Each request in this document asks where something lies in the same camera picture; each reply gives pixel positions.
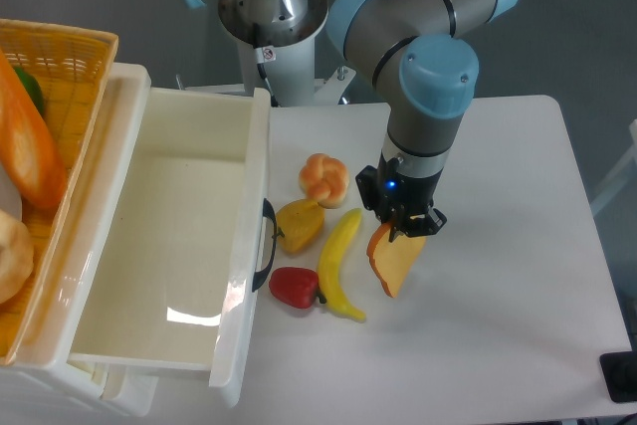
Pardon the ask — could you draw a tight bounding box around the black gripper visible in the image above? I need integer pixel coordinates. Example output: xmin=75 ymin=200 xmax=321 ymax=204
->
xmin=355 ymin=157 xmax=447 ymax=242

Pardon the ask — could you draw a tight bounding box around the toast bread slice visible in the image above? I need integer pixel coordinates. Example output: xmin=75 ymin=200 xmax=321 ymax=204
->
xmin=366 ymin=223 xmax=427 ymax=298

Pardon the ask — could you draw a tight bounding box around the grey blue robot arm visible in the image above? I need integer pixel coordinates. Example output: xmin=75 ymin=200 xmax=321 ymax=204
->
xmin=185 ymin=0 xmax=519 ymax=238

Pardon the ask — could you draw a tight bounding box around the knotted bread roll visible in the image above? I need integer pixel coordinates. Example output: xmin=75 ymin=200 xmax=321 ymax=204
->
xmin=298 ymin=153 xmax=350 ymax=209

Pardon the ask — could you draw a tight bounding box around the white upper drawer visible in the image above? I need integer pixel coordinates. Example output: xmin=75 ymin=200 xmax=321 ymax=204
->
xmin=71 ymin=89 xmax=271 ymax=406

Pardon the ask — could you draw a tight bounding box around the white drawer cabinet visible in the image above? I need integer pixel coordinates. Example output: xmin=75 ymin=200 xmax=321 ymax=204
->
xmin=1 ymin=63 xmax=157 ymax=420

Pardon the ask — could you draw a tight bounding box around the yellow banana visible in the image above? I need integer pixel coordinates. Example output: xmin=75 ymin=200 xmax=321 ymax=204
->
xmin=317 ymin=208 xmax=366 ymax=322

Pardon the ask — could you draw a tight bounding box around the yellow bell pepper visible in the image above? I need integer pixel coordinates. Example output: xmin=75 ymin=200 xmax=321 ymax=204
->
xmin=276 ymin=199 xmax=325 ymax=255

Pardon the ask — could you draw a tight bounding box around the red bell pepper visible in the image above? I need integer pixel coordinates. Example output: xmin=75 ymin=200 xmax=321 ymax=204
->
xmin=269 ymin=267 xmax=326 ymax=310

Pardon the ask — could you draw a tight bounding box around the black device at edge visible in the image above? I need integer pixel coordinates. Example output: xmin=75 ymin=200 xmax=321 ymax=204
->
xmin=599 ymin=351 xmax=636 ymax=403

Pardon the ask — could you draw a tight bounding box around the yellow woven basket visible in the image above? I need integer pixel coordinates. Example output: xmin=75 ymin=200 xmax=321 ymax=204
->
xmin=1 ymin=19 xmax=118 ymax=366

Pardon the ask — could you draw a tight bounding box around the orange baguette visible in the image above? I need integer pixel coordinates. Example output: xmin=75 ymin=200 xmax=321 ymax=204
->
xmin=1 ymin=57 xmax=67 ymax=209

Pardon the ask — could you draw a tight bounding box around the round bun in basket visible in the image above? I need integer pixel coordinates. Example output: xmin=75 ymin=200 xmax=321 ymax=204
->
xmin=1 ymin=210 xmax=34 ymax=304

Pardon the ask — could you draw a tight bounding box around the green pepper in basket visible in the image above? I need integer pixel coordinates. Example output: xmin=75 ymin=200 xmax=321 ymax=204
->
xmin=13 ymin=66 xmax=45 ymax=116

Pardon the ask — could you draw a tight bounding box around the black drawer handle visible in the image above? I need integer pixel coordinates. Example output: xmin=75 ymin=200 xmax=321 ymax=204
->
xmin=252 ymin=199 xmax=279 ymax=292

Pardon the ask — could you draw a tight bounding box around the white frame at right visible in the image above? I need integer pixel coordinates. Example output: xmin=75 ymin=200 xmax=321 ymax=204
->
xmin=590 ymin=120 xmax=636 ymax=216

